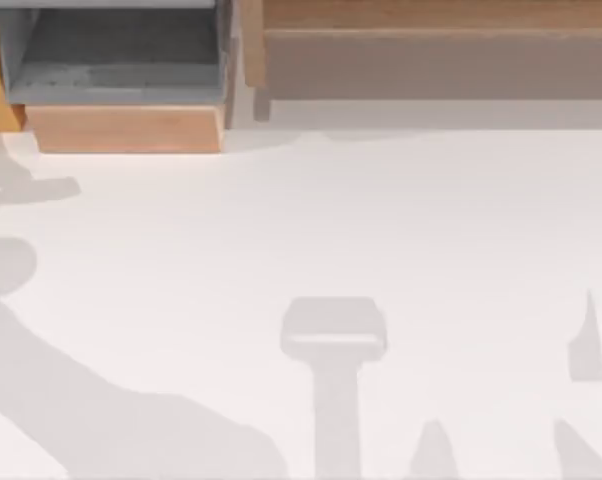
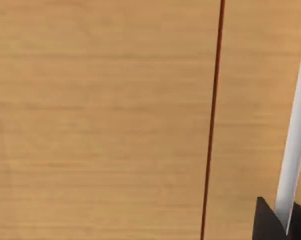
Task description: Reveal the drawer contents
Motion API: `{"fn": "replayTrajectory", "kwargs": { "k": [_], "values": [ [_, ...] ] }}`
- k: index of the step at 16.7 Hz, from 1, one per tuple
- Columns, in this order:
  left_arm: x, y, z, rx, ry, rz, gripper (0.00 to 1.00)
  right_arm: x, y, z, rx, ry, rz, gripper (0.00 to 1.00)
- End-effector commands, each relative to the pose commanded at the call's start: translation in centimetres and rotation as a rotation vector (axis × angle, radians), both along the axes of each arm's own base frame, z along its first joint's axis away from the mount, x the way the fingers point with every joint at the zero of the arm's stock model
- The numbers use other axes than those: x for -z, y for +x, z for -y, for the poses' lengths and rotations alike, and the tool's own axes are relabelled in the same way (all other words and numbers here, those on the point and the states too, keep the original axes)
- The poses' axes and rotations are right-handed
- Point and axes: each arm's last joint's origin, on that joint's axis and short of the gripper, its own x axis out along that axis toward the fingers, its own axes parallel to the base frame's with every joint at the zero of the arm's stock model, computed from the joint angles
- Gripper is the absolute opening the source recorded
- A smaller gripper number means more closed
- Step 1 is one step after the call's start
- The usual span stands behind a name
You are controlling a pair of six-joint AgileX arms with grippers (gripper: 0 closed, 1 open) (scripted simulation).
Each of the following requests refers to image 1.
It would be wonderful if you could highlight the pale wooden drawer front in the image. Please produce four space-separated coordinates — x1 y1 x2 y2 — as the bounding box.
24 103 226 155

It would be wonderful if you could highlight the wooden open shelf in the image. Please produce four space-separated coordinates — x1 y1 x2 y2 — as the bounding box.
242 0 602 123

